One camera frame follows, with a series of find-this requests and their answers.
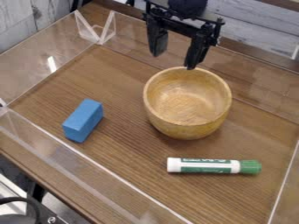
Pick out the black cable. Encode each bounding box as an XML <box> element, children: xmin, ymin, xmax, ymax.
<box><xmin>0</xmin><ymin>196</ymin><xmax>43</xmax><ymax>224</ymax></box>

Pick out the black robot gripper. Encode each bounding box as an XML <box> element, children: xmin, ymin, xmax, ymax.
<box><xmin>145</xmin><ymin>0</ymin><xmax>226</xmax><ymax>70</ymax></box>

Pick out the blue foam block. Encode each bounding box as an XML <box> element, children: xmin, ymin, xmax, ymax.
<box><xmin>62</xmin><ymin>99</ymin><xmax>104</xmax><ymax>143</ymax></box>

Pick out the brown wooden bowl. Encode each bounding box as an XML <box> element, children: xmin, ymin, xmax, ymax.
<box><xmin>143</xmin><ymin>66</ymin><xmax>233</xmax><ymax>140</ymax></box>

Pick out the green and white marker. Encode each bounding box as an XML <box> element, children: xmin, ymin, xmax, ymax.
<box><xmin>167</xmin><ymin>157</ymin><xmax>262</xmax><ymax>175</ymax></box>

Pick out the clear acrylic corner bracket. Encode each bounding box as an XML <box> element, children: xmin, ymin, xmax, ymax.
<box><xmin>75</xmin><ymin>10</ymin><xmax>116</xmax><ymax>46</ymax></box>

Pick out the black metal bracket with bolt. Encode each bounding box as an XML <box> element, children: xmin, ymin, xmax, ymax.
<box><xmin>39</xmin><ymin>204</ymin><xmax>70</xmax><ymax>224</ymax></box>

